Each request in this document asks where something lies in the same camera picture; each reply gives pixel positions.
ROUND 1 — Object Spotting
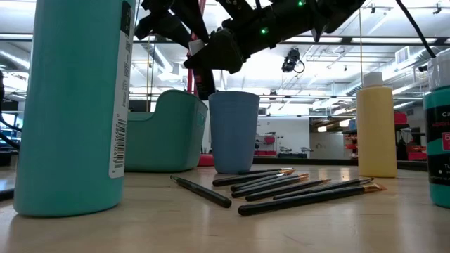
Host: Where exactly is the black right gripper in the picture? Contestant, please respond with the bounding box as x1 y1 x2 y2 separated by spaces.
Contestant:
135 0 296 74

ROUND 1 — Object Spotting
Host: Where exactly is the blue plastic cup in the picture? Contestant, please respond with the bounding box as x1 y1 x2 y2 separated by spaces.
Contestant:
207 91 261 175

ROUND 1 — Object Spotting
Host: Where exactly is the large turquoise paint bottle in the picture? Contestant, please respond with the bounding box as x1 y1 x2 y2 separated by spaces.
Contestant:
13 0 136 217

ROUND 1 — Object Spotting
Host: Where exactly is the yellow paint bottle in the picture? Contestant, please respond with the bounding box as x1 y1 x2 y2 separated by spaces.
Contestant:
355 71 399 179

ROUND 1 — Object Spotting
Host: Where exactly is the small turquoise paint bottle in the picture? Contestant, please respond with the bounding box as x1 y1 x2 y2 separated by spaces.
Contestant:
423 48 450 209

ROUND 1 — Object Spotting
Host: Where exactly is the teal plastic bin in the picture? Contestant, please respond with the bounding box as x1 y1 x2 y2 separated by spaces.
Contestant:
124 89 210 174

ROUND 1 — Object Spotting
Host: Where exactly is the distant robot workstation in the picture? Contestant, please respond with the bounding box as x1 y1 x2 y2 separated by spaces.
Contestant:
251 131 314 159

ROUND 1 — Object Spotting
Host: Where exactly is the shelf with red bins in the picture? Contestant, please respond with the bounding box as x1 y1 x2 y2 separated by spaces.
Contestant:
342 111 429 162

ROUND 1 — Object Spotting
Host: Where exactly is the yellow hanging cable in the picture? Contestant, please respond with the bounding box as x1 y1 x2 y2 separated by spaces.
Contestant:
358 8 365 89

